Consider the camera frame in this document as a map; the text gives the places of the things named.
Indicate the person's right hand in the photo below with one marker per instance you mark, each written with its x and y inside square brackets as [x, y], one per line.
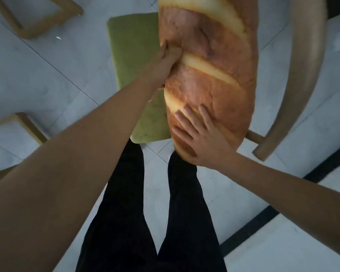
[206, 144]

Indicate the person's left hand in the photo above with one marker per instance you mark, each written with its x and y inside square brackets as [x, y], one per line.
[164, 65]

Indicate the white oval coffee table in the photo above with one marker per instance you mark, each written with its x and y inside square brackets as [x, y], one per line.
[53, 22]

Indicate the green seat wooden chair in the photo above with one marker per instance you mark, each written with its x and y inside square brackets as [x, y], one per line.
[130, 53]

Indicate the person's right forearm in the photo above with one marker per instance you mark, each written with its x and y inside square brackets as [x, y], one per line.
[300, 201]

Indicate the person's black trousers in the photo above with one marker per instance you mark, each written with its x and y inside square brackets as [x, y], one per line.
[124, 223]

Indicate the bread loaf shaped pillow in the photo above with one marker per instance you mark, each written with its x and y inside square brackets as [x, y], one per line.
[215, 67]

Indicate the person's left forearm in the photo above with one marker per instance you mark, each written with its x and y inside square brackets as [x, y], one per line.
[59, 181]

